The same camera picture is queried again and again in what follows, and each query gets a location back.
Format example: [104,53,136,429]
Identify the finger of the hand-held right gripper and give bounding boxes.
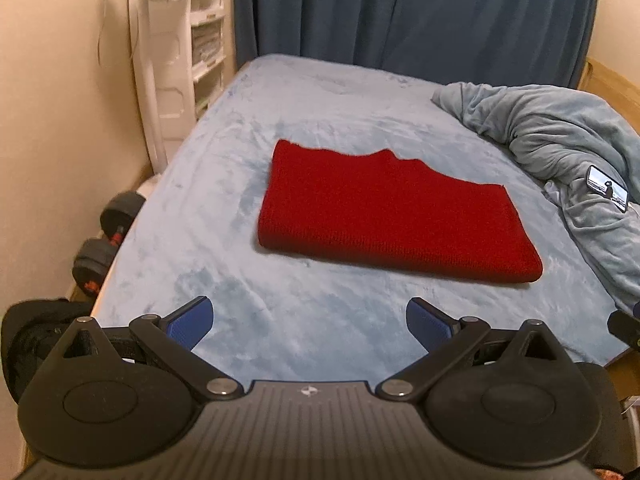
[607,309,640,349]

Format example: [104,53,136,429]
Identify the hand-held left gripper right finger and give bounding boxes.
[374,297,569,403]

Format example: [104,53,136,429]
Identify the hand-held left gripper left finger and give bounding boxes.
[50,296,246,403]

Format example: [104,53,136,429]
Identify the red knit cardigan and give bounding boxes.
[257,139,544,285]

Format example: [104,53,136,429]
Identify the light blue bed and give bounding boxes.
[92,52,640,384]

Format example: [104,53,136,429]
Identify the black dumbbell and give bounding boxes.
[72,191,147,298]

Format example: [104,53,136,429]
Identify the smartphone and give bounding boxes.
[585,164,630,212]

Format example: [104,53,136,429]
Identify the grey-blue fleece blanket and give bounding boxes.
[431,81,640,317]

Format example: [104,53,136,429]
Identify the white drawer unit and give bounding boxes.
[187,0,237,122]

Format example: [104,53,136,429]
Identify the dark blue curtain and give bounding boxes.
[232,0,601,89]

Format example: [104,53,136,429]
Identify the wooden bed frame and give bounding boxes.
[582,56,640,137]

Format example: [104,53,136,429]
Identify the white fan cable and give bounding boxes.
[96,0,110,67]

